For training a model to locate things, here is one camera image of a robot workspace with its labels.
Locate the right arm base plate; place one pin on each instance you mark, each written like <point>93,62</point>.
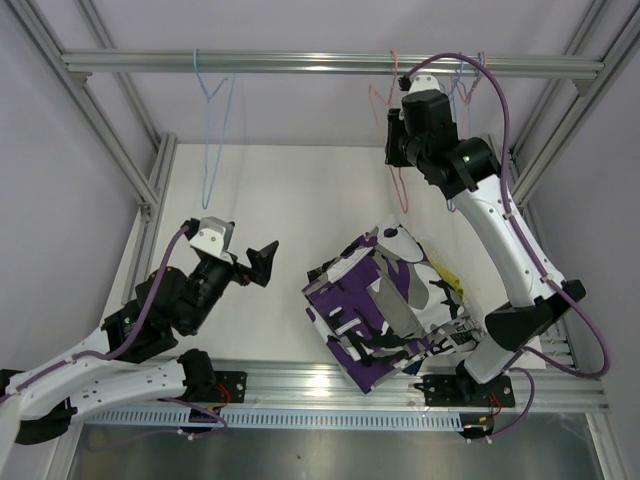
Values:
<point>452,390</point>

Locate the slotted cable duct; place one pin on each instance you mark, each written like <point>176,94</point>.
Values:
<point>289,419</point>

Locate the navy blue denim trousers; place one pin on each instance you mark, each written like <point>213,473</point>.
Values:
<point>412,369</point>

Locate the purple camouflage trousers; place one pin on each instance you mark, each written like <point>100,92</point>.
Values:
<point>375,303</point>

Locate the blue hanger with navy trousers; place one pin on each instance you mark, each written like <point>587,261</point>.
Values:
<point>468,96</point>

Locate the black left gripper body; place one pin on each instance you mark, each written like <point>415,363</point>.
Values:
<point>219,278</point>

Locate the pink hanger with camouflage trousers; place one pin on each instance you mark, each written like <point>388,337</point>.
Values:
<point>375,97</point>

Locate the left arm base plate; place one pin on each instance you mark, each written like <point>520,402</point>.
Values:
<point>229,387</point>

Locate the aluminium frame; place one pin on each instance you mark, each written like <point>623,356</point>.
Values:
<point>89,134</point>

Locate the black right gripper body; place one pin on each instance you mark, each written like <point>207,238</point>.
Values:
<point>395,154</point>

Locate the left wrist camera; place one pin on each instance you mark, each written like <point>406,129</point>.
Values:
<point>210,236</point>

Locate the newsprint patterned trousers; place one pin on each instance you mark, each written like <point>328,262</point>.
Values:
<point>460,335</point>

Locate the blue hanger with black trousers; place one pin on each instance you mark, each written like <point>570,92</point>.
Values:
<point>457,87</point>

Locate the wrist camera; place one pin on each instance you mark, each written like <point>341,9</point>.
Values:
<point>419,83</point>
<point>210,236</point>

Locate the yellow trousers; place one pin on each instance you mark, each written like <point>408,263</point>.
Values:
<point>449,277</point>

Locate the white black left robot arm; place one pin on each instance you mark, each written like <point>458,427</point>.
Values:
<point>109,367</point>

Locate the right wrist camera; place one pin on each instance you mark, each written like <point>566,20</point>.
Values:
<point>419,83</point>

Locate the light blue wire hanger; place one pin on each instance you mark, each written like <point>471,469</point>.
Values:
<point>215,131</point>

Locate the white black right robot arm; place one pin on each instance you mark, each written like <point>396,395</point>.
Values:
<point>422,134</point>

